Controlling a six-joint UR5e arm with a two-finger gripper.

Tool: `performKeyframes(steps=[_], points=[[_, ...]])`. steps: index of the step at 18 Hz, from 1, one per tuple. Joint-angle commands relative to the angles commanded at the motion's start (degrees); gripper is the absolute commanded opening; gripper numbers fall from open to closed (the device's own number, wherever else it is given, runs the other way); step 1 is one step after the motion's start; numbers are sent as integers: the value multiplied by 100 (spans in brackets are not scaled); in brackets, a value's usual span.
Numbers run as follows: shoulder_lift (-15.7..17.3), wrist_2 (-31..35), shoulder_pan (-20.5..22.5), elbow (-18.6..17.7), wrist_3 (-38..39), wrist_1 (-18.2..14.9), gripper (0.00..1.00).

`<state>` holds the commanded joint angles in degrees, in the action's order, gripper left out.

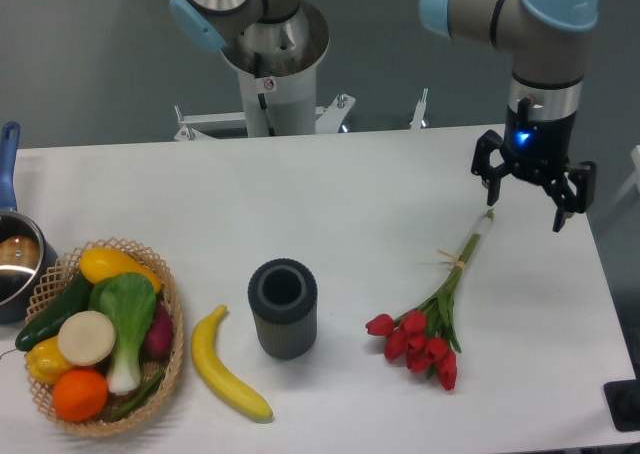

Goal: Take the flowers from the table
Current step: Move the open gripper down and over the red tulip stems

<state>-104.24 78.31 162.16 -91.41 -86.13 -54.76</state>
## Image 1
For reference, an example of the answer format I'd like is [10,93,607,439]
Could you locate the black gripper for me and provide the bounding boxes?
[471,102,596,232]

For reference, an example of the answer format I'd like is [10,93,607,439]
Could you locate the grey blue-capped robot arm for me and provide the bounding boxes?
[169,0,599,229]

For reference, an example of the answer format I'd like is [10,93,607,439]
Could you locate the red tulip bouquet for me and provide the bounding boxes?
[365,208,495,391]

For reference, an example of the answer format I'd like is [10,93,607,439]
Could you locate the black device at edge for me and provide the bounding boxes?
[603,379,639,432]

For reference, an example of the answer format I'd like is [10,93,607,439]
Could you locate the grey ribbed cylindrical vase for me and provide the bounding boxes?
[248,258,318,360]

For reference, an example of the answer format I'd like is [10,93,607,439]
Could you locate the yellow banana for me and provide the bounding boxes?
[191,305,273,423]

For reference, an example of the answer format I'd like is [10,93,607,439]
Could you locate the purple sweet potato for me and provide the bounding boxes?
[143,303,174,358]

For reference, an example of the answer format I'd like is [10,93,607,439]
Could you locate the green bok choy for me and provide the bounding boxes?
[89,272,156,395]

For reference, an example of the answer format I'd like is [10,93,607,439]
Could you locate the green bean pod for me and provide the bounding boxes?
[105,370,165,423]

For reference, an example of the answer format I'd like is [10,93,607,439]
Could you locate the yellow squash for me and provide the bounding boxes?
[79,247,162,294]

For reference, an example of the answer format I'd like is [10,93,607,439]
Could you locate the dark green cucumber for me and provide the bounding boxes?
[15,273,93,352]

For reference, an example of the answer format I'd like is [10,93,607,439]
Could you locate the round beige radish slice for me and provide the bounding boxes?
[57,310,116,366]

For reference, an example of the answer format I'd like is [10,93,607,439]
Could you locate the woven wicker basket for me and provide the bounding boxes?
[26,238,184,438]

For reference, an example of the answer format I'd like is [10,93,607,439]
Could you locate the orange fruit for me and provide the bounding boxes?
[52,368,108,422]

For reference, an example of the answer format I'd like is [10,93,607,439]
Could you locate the yellow bell pepper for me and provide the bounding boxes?
[25,336,75,385]

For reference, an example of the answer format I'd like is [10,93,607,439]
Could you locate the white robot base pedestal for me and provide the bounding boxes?
[222,1,330,111]

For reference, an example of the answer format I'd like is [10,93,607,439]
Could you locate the white metal mounting frame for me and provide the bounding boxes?
[172,87,432,142]

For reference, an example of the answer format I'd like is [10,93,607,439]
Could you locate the blue-handled saucepan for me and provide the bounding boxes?
[1,121,57,324]

